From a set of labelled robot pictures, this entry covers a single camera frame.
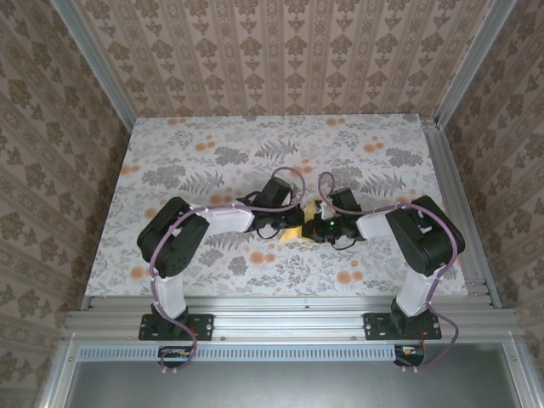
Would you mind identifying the yellow cloth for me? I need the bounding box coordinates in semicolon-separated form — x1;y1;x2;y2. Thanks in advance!
277;201;320;245

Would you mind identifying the floral printed tablecloth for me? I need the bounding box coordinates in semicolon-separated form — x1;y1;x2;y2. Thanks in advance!
83;113;469;298

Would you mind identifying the black connector board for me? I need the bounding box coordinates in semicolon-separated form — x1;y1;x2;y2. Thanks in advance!
394;343;426;367
157;345;192;367

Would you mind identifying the grey metal panel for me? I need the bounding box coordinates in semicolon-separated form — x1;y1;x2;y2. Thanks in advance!
63;360;519;408

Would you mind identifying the thin black right gripper cable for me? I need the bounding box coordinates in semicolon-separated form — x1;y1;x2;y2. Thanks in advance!
328;236;357;252

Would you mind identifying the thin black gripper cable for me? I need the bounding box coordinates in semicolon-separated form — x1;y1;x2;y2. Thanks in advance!
256;224;282;242
328;236;357;252

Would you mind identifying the thin black left gripper cable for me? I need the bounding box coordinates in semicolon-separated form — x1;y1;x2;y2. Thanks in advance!
256;224;282;242

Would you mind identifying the aluminium frame rail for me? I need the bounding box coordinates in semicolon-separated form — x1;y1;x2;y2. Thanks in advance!
63;295;518;341

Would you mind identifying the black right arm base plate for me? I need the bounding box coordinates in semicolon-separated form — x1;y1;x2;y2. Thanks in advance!
364;312;443;341

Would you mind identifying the aluminium side rail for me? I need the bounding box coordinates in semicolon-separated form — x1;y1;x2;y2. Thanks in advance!
420;118;502;309

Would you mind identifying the grey slotted cable duct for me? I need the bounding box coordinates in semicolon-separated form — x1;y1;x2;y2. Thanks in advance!
78;343;394;362

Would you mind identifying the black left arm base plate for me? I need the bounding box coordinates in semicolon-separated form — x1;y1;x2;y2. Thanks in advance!
139;313;214;341

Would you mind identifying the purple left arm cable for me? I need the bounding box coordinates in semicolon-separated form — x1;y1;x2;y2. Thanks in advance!
148;166;308;377

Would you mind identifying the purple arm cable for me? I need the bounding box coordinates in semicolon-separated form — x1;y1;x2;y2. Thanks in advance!
318;171;467;371
148;166;308;377

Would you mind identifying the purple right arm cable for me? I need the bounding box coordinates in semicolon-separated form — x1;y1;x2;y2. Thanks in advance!
318;171;467;371

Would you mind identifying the aluminium corner post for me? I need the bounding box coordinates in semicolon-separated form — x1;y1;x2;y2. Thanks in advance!
435;0;518;128
50;0;137;131

